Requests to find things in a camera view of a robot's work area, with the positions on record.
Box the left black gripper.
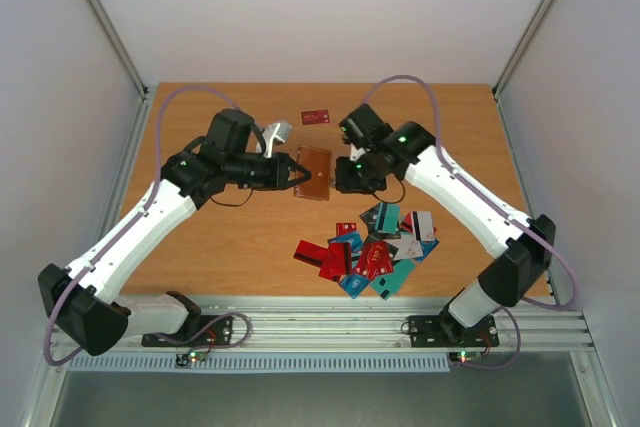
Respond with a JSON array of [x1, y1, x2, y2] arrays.
[[226, 152, 311, 191]]

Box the brown leather card holder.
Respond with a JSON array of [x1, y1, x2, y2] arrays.
[[294, 146, 332, 201]]

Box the teal card bottom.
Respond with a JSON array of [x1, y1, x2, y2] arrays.
[[370, 259, 416, 300]]

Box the teal card with stripe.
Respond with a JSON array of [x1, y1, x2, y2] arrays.
[[374, 202, 400, 234]]

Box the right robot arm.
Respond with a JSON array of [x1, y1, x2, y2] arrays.
[[336, 104, 556, 345]]

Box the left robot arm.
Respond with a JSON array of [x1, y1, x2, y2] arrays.
[[38, 109, 311, 356]]

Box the black card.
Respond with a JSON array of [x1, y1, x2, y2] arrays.
[[360, 202, 386, 232]]

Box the small red card top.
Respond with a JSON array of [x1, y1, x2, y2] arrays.
[[335, 222, 357, 236]]

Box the lone red card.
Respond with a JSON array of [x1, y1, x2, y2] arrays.
[[301, 110, 330, 125]]

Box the blue card centre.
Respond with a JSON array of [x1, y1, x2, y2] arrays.
[[328, 231, 363, 252]]

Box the blue card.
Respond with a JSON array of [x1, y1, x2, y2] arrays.
[[413, 239, 439, 263], [339, 274, 371, 299], [328, 231, 363, 252]]

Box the white card with stripe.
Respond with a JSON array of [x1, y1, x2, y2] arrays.
[[411, 211, 436, 242]]

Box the dark red striped card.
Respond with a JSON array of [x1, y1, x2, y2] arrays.
[[293, 240, 328, 268]]

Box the white card centre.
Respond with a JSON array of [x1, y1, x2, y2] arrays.
[[386, 237, 423, 261]]

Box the red VIP card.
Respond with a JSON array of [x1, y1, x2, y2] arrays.
[[353, 241, 394, 280]]

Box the red card left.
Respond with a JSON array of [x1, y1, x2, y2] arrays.
[[319, 242, 351, 282]]

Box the blue card right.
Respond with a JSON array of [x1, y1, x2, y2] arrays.
[[413, 239, 439, 263]]

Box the blue card bottom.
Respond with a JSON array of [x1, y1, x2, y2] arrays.
[[339, 274, 371, 299]]

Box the right circuit board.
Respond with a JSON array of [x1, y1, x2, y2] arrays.
[[449, 350, 484, 364]]

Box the circuit board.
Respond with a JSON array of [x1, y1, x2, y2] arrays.
[[449, 350, 484, 364], [175, 352, 208, 368]]

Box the left circuit board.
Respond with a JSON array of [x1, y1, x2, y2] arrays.
[[175, 352, 208, 368]]

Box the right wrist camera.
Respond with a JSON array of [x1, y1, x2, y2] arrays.
[[349, 144, 367, 162]]

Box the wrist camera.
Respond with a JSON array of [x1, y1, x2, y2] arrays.
[[349, 144, 367, 162], [256, 120, 292, 158]]

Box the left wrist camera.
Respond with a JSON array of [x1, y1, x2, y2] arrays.
[[256, 120, 292, 158]]

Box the aluminium frame rails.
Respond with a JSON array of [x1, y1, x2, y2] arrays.
[[45, 295, 596, 353]]

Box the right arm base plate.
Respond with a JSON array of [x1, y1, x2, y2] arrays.
[[406, 315, 500, 348]]

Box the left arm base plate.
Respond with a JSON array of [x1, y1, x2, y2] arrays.
[[141, 315, 233, 348]]

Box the grey slotted cable duct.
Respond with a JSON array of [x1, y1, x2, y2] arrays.
[[68, 352, 450, 374]]

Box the left frame post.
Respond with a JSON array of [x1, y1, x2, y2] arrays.
[[85, 0, 149, 98]]

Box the frame post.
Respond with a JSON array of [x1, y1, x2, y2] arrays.
[[492, 0, 557, 102], [85, 0, 149, 98]]

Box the right frame post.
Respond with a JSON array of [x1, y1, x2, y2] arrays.
[[492, 0, 557, 102]]

